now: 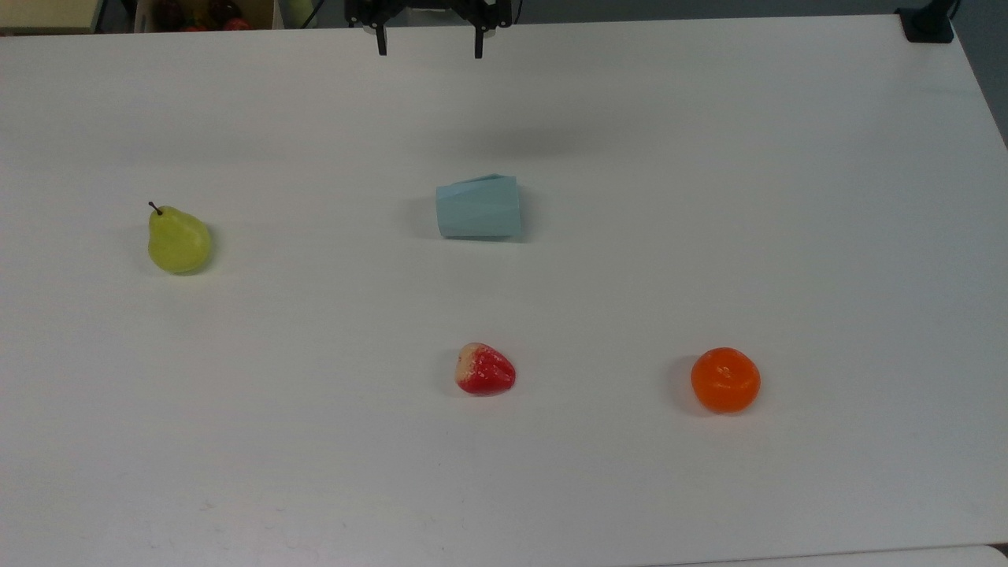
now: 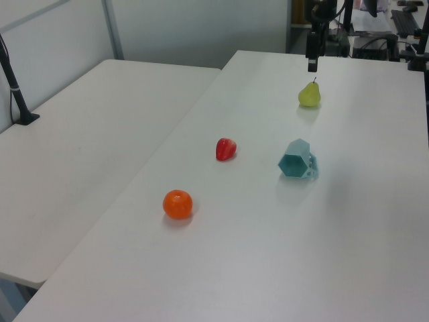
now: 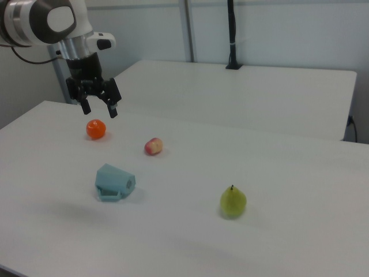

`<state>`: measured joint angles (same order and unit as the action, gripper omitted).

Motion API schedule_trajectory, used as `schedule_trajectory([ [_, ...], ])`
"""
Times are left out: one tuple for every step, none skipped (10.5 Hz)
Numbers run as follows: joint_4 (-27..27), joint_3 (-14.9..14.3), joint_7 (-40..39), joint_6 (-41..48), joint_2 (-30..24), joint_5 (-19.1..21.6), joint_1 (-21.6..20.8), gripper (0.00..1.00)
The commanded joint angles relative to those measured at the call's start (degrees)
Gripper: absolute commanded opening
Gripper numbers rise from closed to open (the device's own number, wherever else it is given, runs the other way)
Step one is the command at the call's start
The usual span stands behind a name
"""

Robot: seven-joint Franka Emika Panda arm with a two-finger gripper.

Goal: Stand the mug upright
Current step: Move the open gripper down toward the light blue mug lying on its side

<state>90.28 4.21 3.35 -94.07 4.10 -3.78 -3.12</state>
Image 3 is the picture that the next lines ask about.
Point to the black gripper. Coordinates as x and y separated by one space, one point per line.
85 69

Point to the light blue hexagonal mug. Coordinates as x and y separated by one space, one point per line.
113 180

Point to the orange toy fruit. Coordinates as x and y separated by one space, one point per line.
96 129

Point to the red toy strawberry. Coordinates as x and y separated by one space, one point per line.
153 146

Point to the black pole with square base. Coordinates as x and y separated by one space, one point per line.
232 34

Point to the green toy pear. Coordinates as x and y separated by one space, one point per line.
233 202

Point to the grey table leg post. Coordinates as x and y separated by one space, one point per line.
59 80

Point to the grey partition post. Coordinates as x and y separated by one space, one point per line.
190 29

